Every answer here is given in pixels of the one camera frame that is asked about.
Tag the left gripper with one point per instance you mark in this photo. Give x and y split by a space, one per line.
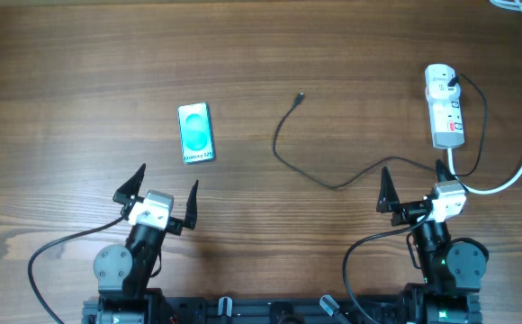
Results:
125 193

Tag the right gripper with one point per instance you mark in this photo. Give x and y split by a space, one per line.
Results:
390 202

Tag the smartphone with blue screen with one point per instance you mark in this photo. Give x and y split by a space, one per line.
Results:
196 133

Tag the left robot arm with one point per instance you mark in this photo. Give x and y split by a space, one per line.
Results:
123 271

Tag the white plug charger adapter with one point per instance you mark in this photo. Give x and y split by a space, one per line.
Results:
440 90

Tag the white power strip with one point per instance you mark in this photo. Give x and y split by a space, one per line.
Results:
446 122

